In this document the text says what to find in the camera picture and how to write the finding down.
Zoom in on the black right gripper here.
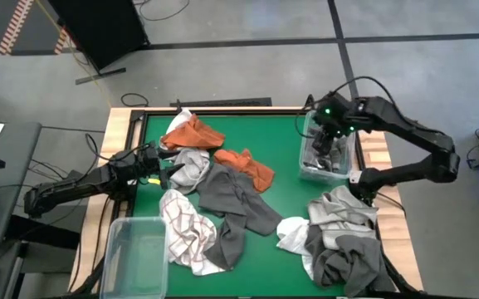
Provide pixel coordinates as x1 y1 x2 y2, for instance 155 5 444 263
311 91 363 158

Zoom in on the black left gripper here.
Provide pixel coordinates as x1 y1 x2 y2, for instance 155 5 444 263
137 143 185 190

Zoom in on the grey plaid towel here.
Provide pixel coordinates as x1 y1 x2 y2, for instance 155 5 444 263
303 132 350 174

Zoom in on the orange towel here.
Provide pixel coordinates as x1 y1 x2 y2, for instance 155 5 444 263
213 148 276 194
160 114 226 151

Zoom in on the dark grey towel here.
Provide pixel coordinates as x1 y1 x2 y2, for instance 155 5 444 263
196 162 284 272
304 226 396 298

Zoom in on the white red-checked towel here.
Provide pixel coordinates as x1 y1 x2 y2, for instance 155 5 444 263
159 189 226 277

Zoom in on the clear plastic bin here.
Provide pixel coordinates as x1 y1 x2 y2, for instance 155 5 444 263
298 108 357 184
100 216 169 299

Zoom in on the green table mat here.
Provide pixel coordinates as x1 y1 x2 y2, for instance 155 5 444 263
133 114 369 298

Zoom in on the wooden table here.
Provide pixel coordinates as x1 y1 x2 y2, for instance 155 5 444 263
67 106 425 299

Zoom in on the grey desk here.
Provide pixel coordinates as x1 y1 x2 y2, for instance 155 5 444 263
0 121 43 248

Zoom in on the black partition panel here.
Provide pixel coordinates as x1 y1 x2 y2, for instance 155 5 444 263
47 0 151 86

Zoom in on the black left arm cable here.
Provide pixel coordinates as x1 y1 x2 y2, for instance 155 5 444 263
85 132 149 164

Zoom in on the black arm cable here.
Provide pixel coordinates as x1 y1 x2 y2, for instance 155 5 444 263
85 132 149 164
295 76 398 140

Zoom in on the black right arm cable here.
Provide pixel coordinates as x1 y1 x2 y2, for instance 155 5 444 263
295 76 398 140

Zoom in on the black floor cable loop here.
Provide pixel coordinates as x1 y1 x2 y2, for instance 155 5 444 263
120 92 149 108

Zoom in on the black table frame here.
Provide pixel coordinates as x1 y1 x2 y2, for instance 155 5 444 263
72 108 421 299

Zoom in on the yellow cord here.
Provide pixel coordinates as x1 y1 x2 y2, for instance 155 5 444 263
35 0 114 107

